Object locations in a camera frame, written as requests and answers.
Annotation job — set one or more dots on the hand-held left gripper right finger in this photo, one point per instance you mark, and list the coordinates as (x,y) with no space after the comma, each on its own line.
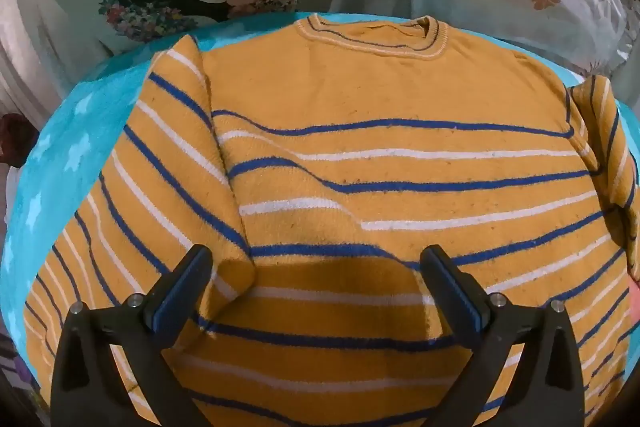
(472,314)

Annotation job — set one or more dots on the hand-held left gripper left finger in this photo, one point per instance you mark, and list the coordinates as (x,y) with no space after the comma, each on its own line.
(161,317)

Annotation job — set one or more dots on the yellow striped sweater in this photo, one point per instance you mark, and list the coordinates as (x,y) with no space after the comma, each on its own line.
(350,187)

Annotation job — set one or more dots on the turquoise printed blanket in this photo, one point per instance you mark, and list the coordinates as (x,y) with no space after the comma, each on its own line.
(75,167)

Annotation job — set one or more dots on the dark red object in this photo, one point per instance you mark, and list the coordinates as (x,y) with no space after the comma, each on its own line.
(12,139)

